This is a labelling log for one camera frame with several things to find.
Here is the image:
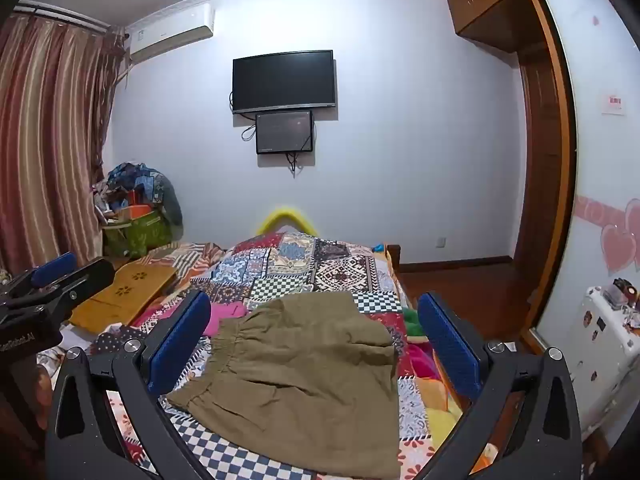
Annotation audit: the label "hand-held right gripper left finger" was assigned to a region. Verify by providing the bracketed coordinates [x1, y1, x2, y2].
[45, 290, 221, 480]

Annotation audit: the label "olive green pants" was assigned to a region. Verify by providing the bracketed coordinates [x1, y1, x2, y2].
[165, 291, 403, 479]

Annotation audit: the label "pink cloth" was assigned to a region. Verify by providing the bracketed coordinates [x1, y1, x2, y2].
[131, 301, 249, 339]

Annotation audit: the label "patchwork printed blanket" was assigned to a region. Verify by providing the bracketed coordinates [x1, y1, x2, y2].
[37, 232, 501, 480]

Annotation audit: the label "white curtain rail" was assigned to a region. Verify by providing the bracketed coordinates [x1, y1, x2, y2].
[12, 2, 112, 29]

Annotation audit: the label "pile of clothes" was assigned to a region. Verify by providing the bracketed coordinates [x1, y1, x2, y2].
[92, 161, 184, 242]

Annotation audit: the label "small black wall monitor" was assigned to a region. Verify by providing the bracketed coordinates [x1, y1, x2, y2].
[255, 110, 314, 155]

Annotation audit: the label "white sliding wardrobe door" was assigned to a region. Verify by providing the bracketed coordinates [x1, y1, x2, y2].
[536, 0, 640, 357]

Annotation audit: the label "white air conditioner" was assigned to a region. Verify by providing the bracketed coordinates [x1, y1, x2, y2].
[127, 3, 216, 64]

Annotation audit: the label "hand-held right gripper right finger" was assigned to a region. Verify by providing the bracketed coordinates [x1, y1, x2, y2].
[415, 292, 583, 480]

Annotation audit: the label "wooden lap desk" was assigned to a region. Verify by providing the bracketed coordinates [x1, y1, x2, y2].
[69, 256, 177, 334]

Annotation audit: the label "green bag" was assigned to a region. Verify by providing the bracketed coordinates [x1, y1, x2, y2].
[103, 208, 174, 257]

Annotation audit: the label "striped red curtain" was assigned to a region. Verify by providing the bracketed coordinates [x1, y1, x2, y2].
[0, 12, 126, 275]

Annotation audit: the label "striped orange cloth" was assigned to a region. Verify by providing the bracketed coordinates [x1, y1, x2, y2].
[149, 242, 227, 287]

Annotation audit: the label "wooden wardrobe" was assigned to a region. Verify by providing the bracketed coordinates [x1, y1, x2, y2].
[446, 0, 577, 342]

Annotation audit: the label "pink heart stickers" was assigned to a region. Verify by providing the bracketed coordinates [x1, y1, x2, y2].
[574, 194, 640, 277]

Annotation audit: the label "rainbow fleece blanket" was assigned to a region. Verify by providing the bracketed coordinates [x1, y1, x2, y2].
[398, 306, 501, 476]

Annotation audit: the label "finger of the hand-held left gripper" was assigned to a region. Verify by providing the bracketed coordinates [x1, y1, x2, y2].
[4, 251, 79, 297]
[0, 257, 117, 322]

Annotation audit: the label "yellow foam arch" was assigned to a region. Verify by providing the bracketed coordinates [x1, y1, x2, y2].
[256, 205, 321, 236]

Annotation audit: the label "black wall television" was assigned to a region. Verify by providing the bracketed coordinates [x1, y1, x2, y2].
[231, 50, 335, 115]

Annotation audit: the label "wooden bed frame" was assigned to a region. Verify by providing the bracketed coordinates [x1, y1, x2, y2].
[385, 244, 404, 282]

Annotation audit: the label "white suitcase with stickers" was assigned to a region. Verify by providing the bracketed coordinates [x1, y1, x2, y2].
[570, 286, 640, 463]

